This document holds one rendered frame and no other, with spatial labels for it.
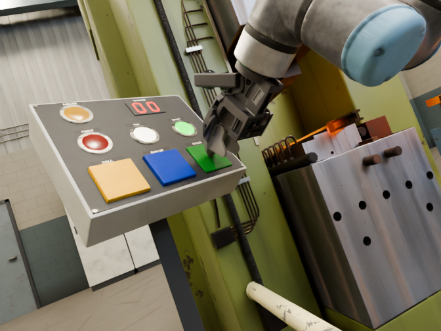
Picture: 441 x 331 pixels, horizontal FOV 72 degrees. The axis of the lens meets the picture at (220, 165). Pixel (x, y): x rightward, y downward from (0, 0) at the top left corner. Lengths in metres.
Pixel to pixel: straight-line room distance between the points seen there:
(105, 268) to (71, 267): 0.95
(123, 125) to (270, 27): 0.34
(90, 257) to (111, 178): 5.61
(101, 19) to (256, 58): 1.22
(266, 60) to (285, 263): 0.69
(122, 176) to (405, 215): 0.78
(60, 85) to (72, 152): 6.88
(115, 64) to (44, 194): 5.60
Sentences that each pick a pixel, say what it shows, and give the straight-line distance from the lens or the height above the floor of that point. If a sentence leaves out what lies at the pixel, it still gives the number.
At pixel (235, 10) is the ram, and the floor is 1.41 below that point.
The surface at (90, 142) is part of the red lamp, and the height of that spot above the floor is 1.09.
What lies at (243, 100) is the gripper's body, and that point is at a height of 1.06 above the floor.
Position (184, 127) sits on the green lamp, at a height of 1.09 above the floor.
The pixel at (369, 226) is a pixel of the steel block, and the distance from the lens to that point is 0.92.
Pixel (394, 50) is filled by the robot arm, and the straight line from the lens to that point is 0.41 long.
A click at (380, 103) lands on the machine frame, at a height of 1.03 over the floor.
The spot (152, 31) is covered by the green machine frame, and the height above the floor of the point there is 1.48.
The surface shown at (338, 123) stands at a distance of 0.95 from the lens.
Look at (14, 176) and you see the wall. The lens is 7.14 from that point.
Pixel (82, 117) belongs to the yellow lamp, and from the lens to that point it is 0.64.
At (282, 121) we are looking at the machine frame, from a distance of 1.46.
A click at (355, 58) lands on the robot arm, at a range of 0.40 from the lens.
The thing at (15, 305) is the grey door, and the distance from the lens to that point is 7.16.
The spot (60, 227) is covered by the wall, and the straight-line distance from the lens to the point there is 6.85.
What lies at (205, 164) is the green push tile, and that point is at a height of 0.99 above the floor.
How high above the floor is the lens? 0.94
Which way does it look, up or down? 4 degrees up
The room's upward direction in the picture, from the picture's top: 20 degrees counter-clockwise
